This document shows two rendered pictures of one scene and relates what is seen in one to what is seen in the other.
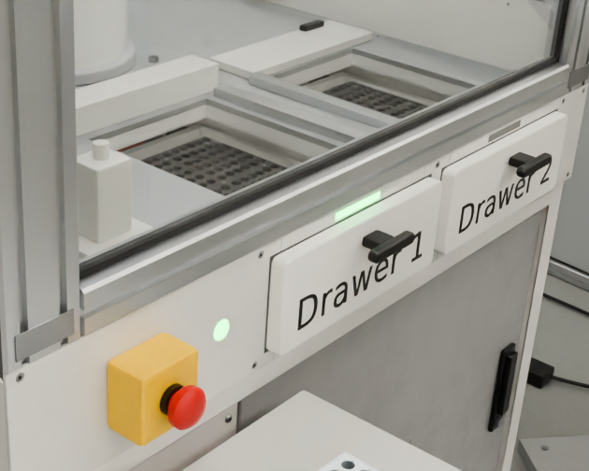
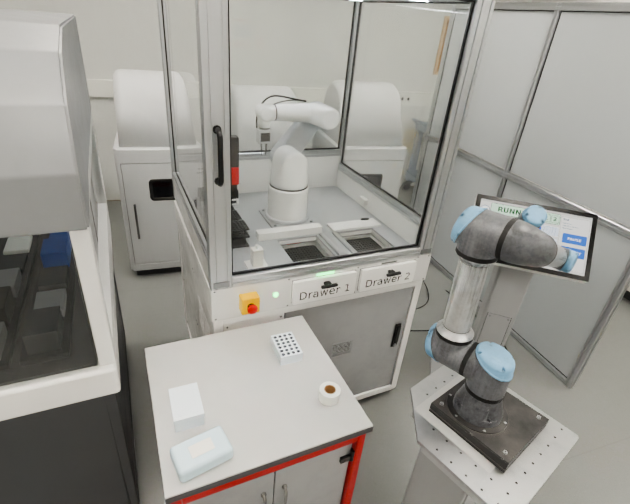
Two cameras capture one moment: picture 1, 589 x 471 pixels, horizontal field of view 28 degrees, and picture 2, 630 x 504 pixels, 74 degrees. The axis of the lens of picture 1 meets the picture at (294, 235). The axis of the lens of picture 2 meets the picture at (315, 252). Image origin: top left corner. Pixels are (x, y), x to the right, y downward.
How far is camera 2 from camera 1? 0.79 m
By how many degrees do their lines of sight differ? 23
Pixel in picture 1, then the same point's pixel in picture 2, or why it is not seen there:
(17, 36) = (215, 224)
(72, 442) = (229, 309)
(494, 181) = (381, 275)
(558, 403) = not seen: hidden behind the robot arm
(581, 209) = not seen: hidden behind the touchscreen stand
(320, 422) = (298, 324)
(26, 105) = (217, 237)
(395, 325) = (345, 307)
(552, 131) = (409, 265)
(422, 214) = (348, 279)
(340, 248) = (315, 282)
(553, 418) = not seen: hidden behind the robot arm
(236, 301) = (280, 289)
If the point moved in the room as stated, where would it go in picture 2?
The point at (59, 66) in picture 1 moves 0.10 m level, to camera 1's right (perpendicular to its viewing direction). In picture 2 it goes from (226, 231) to (250, 239)
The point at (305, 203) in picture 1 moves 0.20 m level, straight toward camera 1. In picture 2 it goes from (304, 269) to (276, 293)
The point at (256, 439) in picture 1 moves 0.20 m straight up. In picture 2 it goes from (280, 323) to (283, 282)
